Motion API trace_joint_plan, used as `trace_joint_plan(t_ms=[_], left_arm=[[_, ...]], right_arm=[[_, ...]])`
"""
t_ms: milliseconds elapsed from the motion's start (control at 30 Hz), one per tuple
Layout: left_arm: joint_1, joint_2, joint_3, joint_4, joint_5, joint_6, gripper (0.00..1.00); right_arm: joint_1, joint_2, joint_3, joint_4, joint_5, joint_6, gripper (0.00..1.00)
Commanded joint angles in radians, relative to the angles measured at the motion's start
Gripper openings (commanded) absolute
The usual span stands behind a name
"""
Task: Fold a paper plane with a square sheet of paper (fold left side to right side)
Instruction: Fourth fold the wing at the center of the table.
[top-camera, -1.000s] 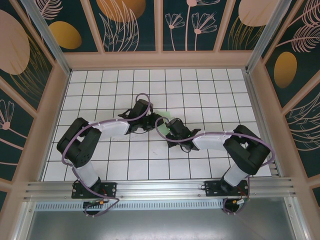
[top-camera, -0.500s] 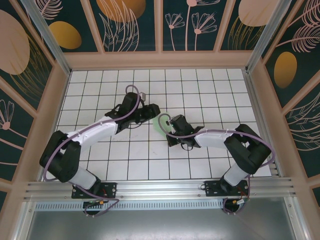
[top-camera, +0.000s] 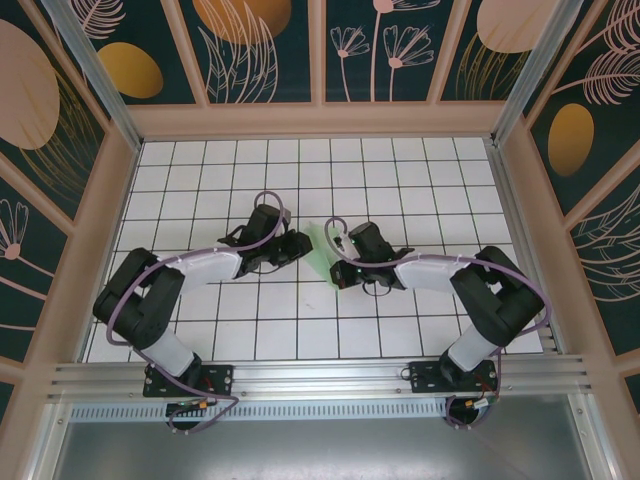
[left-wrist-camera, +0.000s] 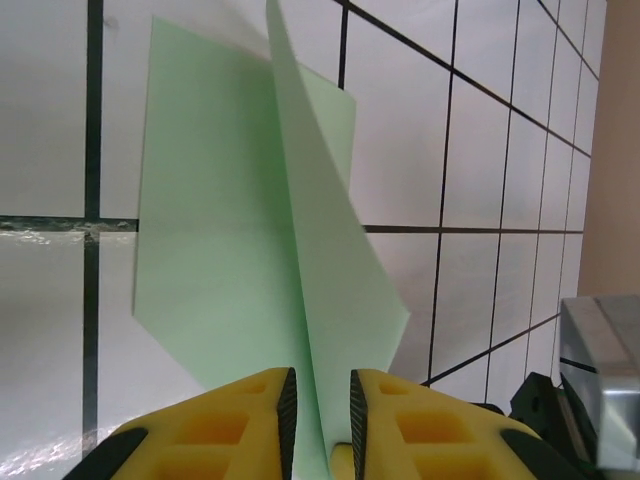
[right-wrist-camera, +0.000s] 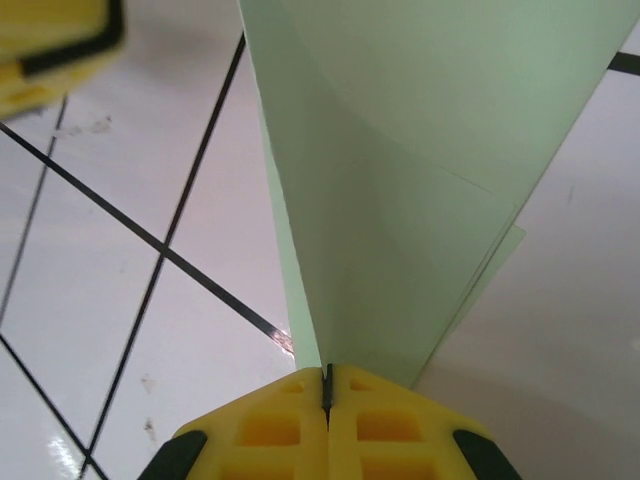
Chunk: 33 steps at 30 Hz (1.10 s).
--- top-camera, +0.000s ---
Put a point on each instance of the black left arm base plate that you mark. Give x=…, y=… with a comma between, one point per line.
x=220, y=380

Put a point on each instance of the light green paper sheet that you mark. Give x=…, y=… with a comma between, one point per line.
x=320, y=255

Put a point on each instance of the aluminium side rail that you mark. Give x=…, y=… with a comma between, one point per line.
x=507, y=190

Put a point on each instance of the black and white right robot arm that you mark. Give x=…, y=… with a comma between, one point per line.
x=500, y=300

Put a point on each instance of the aluminium corner post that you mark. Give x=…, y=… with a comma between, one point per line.
x=100, y=85
x=530, y=75

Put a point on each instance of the long aluminium mounting rail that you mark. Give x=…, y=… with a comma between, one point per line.
x=320, y=377

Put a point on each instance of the yellow power connector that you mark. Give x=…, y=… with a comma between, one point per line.
x=203, y=403
x=472, y=403

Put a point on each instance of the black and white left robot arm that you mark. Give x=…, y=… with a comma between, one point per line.
x=135, y=305

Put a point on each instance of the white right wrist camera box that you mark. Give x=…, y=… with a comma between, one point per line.
x=342, y=240

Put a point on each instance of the grey metal panel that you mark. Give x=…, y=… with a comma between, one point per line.
x=320, y=450

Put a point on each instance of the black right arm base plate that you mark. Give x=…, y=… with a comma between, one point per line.
x=425, y=377

